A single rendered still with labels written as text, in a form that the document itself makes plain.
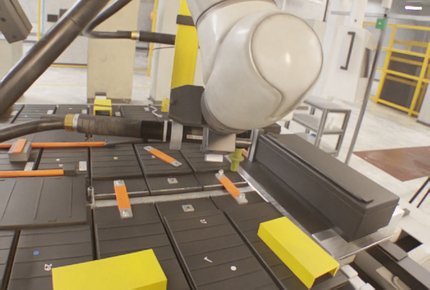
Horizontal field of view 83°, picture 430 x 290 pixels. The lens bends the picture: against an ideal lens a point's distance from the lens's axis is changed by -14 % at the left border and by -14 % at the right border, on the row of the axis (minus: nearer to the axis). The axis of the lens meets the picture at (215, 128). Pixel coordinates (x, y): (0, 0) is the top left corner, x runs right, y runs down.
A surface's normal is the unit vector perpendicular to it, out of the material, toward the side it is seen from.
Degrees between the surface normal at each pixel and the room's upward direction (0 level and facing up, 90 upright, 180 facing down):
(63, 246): 0
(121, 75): 90
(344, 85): 90
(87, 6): 71
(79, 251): 0
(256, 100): 131
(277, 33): 62
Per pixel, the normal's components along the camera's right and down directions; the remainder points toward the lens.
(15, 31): 0.16, 0.77
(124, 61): 0.40, 0.36
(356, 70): -0.65, 0.15
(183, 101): 0.20, -0.18
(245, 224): 0.15, -0.94
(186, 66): 0.15, 0.34
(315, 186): -0.90, 0.00
